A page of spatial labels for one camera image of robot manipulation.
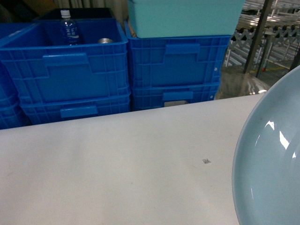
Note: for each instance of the silver metal can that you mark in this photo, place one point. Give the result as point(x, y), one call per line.
point(105, 41)

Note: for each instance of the roller conveyor rack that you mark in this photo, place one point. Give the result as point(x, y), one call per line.
point(268, 32)

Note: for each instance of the lower middle blue crate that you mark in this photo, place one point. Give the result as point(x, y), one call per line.
point(70, 110)

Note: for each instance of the upper left blue crate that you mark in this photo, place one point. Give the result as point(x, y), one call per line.
point(13, 33)

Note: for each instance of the lower left blue crate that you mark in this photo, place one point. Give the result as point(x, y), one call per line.
point(11, 114)

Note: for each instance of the lower right blue crate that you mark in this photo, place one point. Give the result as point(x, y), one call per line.
point(157, 97)

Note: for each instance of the light blue oval tray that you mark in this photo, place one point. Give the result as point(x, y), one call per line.
point(266, 163)

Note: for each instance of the upper right blue crate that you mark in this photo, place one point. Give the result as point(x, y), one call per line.
point(174, 61)

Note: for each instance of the upper middle blue crate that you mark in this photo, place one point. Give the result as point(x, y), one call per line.
point(50, 71)

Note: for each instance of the clear water bottle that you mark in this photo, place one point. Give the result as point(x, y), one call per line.
point(69, 28)

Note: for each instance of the teal storage box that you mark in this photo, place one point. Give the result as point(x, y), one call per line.
point(183, 18)

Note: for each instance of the blue crate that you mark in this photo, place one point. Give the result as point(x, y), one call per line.
point(157, 97)
point(50, 71)
point(174, 61)
point(11, 114)
point(70, 110)
point(13, 33)

